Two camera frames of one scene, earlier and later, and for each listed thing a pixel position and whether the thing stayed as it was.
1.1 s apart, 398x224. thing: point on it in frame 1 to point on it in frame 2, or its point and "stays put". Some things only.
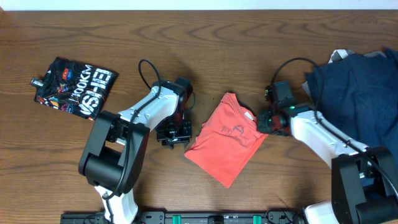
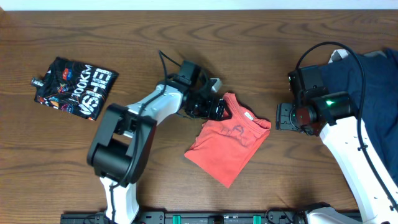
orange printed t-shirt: x=228 y=137 stays put
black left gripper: x=174 y=134 to x=218 y=109
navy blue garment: x=359 y=94 stays put
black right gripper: x=261 y=126 to x=283 y=119
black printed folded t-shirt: x=78 y=88 stays put
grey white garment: x=339 y=54 stays put
